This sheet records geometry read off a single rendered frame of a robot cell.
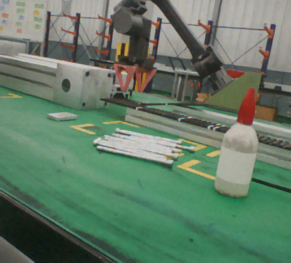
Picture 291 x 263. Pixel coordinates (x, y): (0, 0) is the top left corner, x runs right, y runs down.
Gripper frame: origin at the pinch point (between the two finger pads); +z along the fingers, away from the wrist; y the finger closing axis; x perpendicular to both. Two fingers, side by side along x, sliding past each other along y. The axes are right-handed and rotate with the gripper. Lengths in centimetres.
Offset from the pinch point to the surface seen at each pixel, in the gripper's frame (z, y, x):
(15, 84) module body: 2.7, 24.1, -20.4
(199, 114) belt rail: 2.3, 1.9, 23.0
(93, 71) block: -4.4, 20.7, 4.3
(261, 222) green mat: 4, 43, 50
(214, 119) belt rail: 2.6, 1.9, 27.0
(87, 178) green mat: 4, 49, 34
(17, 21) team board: -46, -287, -523
